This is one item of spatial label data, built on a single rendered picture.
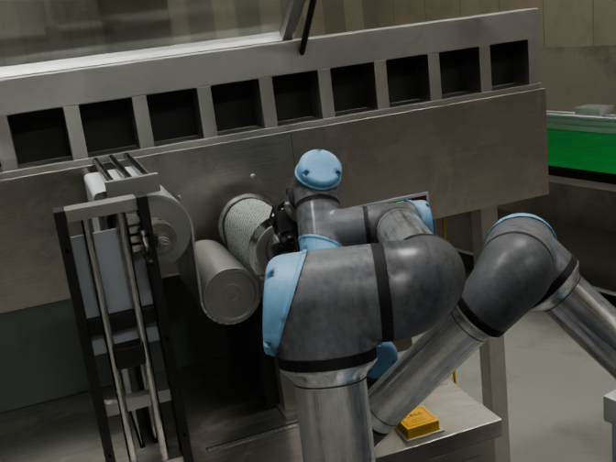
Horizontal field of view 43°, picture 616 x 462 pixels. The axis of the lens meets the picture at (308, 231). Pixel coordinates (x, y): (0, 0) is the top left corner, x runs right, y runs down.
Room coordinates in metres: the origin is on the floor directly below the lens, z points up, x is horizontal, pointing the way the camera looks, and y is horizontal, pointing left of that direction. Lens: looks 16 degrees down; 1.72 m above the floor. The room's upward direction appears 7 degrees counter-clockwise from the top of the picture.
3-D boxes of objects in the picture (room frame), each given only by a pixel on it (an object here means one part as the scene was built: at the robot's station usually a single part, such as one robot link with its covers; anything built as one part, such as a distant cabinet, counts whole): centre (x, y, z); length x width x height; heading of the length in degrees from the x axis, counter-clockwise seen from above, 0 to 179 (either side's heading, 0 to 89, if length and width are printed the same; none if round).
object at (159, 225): (1.47, 0.29, 1.34); 0.06 x 0.06 x 0.06; 18
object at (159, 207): (1.61, 0.34, 1.34); 0.25 x 0.14 x 0.14; 18
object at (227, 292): (1.65, 0.21, 1.18); 0.26 x 0.12 x 0.12; 18
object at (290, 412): (1.52, 0.08, 1.05); 0.06 x 0.05 x 0.31; 18
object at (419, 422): (1.39, -0.17, 0.91); 0.07 x 0.07 x 0.02; 18
